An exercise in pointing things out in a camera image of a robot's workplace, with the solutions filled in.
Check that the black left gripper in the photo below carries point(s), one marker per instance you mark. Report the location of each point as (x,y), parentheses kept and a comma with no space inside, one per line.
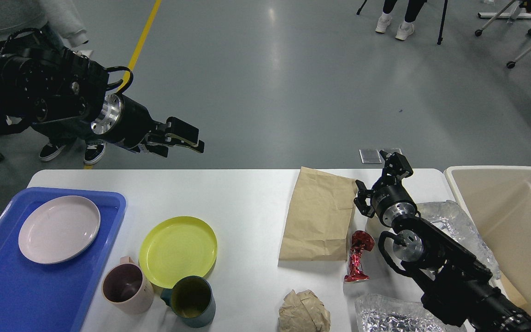
(128,125)

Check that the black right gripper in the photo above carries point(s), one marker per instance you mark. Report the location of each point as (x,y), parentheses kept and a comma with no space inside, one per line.
(390,200)

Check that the pink mug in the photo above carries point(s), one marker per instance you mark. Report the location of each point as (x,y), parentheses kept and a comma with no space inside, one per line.
(127,288)

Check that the dark teal mug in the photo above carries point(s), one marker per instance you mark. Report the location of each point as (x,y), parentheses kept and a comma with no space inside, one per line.
(192,300)

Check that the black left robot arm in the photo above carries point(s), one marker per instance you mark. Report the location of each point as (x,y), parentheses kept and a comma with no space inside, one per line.
(42,85)

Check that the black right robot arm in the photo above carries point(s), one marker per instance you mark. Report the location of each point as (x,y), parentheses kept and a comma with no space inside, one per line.
(454,282)

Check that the floor outlet plate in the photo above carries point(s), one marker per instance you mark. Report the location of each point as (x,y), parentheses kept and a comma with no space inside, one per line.
(376,156)

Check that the red foil wrapper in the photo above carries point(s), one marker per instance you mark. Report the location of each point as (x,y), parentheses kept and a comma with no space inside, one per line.
(361,242)

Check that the clear plastic bag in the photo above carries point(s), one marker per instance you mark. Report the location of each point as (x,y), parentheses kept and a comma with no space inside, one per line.
(450,218)

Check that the flat brown paper bag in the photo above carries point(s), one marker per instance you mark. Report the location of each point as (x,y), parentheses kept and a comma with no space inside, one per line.
(320,211)

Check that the yellow plate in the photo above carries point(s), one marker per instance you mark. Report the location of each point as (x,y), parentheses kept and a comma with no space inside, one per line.
(177,248)

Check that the beige plastic bin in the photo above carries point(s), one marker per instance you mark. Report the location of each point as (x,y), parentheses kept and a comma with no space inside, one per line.
(498,200)

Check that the pink plate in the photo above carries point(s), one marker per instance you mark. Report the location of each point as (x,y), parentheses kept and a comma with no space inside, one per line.
(59,230)

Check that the crumpled brown paper ball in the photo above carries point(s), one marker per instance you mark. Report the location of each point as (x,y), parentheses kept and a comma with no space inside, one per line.
(303,312)

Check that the black tripod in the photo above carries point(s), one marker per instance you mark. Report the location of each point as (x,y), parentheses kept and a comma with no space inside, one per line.
(442,23)

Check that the person in baggy jeans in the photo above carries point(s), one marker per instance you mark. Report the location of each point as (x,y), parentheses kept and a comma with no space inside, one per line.
(59,21)

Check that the blue plastic tray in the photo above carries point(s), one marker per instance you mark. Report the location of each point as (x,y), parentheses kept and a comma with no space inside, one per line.
(52,298)

